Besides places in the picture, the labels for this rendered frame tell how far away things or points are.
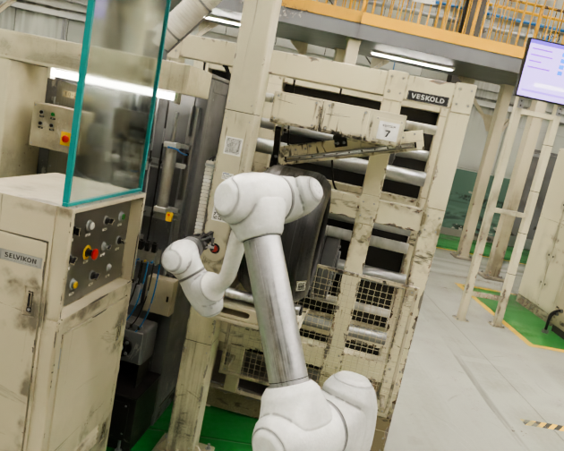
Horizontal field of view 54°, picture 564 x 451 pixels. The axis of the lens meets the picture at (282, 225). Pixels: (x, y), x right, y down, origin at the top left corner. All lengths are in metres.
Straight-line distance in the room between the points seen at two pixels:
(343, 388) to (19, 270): 1.08
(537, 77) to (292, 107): 3.80
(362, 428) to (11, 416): 1.19
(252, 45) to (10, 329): 1.39
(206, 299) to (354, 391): 0.66
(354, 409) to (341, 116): 1.44
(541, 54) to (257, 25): 4.07
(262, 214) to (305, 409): 0.48
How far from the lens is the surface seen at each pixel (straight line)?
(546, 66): 6.09
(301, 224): 2.15
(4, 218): 1.95
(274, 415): 1.39
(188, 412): 2.74
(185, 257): 1.91
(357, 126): 2.56
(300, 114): 2.58
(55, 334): 1.95
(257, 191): 1.40
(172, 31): 2.80
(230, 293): 2.39
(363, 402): 1.53
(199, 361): 2.62
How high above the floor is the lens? 1.66
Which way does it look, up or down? 10 degrees down
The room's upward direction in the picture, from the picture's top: 11 degrees clockwise
